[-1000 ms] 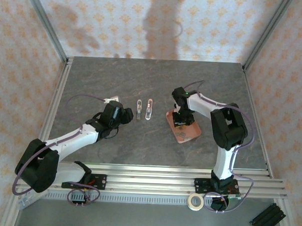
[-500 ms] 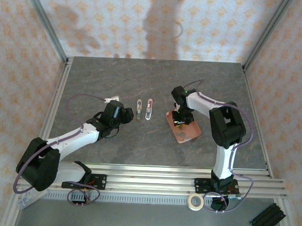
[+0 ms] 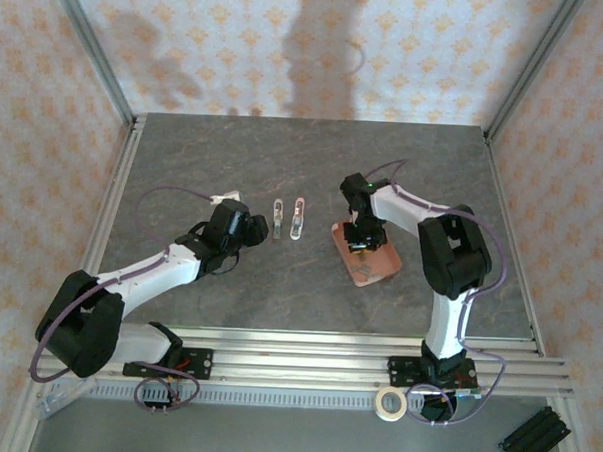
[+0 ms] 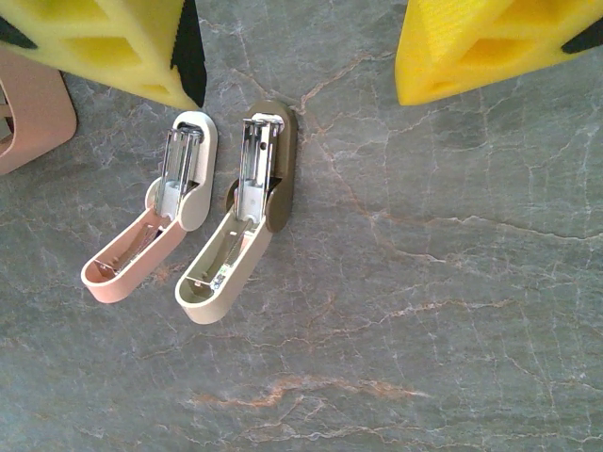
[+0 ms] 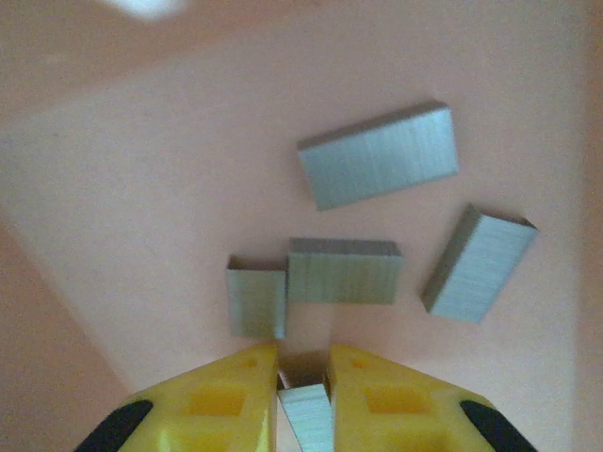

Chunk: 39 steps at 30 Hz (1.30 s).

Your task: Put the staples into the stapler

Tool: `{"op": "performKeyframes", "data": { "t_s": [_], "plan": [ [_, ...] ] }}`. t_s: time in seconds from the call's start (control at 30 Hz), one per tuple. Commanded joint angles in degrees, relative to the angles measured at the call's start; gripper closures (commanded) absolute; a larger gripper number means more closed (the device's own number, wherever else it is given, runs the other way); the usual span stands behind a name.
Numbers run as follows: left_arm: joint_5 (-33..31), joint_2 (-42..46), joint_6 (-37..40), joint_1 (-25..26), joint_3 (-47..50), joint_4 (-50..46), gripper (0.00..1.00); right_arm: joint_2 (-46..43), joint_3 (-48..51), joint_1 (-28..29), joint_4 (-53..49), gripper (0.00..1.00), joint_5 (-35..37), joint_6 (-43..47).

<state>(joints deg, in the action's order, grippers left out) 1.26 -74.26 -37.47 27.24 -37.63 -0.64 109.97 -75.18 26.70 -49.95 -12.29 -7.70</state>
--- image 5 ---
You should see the pink plastic tray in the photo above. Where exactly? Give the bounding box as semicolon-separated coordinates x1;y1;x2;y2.
0;0;603;452

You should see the grey staple strip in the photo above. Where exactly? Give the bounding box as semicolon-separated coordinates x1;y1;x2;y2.
276;350;334;452
286;237;404;306
226;253;288;340
296;100;461;212
420;202;539;326

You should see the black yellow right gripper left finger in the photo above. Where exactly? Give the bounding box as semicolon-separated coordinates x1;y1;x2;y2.
73;342;279;452

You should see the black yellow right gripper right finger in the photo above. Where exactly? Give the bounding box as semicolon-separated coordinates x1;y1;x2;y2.
327;343;538;452

